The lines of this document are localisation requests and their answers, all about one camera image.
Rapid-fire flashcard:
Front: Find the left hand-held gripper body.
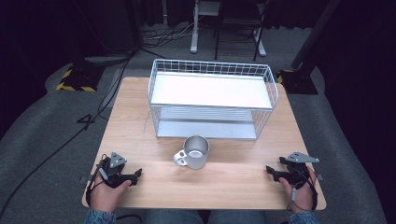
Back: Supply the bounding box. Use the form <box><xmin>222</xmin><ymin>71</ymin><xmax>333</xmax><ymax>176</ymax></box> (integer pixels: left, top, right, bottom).
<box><xmin>98</xmin><ymin>151</ymin><xmax>134</xmax><ymax>189</ymax></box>

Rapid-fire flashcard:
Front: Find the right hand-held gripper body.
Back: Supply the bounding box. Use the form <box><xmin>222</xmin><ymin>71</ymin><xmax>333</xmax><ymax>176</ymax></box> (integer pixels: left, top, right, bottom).
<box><xmin>277</xmin><ymin>151</ymin><xmax>320</xmax><ymax>190</ymax></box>

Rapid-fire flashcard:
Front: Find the person's left hand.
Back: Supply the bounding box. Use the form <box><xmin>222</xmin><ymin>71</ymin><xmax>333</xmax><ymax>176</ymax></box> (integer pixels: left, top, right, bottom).
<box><xmin>89</xmin><ymin>174</ymin><xmax>133</xmax><ymax>214</ymax></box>

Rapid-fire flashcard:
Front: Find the person's right hand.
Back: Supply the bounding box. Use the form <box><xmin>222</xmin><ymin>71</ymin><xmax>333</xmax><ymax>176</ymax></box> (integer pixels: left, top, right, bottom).
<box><xmin>278</xmin><ymin>165</ymin><xmax>317</xmax><ymax>215</ymax></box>

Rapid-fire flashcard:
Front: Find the silver metal cup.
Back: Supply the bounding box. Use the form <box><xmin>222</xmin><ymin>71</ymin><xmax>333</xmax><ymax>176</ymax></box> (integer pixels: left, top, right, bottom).
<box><xmin>173</xmin><ymin>134</ymin><xmax>211</xmax><ymax>171</ymax></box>

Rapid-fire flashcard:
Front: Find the black base with hazard stripes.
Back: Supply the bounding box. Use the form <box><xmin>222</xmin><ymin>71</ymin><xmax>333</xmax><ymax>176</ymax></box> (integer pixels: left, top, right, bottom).
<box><xmin>55</xmin><ymin>63</ymin><xmax>106</xmax><ymax>93</ymax></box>
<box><xmin>276</xmin><ymin>68</ymin><xmax>319</xmax><ymax>95</ymax></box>

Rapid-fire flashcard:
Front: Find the white desk leg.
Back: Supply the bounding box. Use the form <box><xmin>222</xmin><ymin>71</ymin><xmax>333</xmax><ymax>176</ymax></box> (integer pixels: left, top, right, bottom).
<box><xmin>190</xmin><ymin>0</ymin><xmax>202</xmax><ymax>54</ymax></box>
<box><xmin>252</xmin><ymin>27</ymin><xmax>267</xmax><ymax>58</ymax></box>

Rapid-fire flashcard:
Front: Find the black slanted pole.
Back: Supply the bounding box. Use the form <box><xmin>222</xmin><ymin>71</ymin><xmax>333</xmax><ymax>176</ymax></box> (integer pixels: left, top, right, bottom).
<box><xmin>290</xmin><ymin>0</ymin><xmax>341</xmax><ymax>71</ymax></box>

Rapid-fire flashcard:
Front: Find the black chair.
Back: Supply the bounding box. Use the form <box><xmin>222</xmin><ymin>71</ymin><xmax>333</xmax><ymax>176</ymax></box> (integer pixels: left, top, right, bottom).
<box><xmin>213</xmin><ymin>0</ymin><xmax>271</xmax><ymax>63</ymax></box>

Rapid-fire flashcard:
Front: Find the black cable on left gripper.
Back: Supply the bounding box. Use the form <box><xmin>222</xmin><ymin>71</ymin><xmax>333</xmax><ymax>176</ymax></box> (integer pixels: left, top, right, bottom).
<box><xmin>85</xmin><ymin>154</ymin><xmax>110</xmax><ymax>208</ymax></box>

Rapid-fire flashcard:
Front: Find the black cable with grey plug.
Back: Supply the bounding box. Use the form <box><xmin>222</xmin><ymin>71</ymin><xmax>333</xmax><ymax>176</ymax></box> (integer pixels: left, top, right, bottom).
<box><xmin>285</xmin><ymin>167</ymin><xmax>319</xmax><ymax>213</ymax></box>

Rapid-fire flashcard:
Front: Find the long black floor cable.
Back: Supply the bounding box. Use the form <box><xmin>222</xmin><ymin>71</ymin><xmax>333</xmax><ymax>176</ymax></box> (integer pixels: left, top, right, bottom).
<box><xmin>0</xmin><ymin>49</ymin><xmax>138</xmax><ymax>216</ymax></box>

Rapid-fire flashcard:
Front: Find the white wire shelf rack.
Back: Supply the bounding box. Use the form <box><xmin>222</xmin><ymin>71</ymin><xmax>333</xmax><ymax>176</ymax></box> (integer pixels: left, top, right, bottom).
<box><xmin>148</xmin><ymin>58</ymin><xmax>280</xmax><ymax>142</ymax></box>

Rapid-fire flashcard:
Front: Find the bundle of floor cables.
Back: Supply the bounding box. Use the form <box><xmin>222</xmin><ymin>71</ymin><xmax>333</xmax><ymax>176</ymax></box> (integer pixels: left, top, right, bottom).
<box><xmin>142</xmin><ymin>21</ymin><xmax>196</xmax><ymax>43</ymax></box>

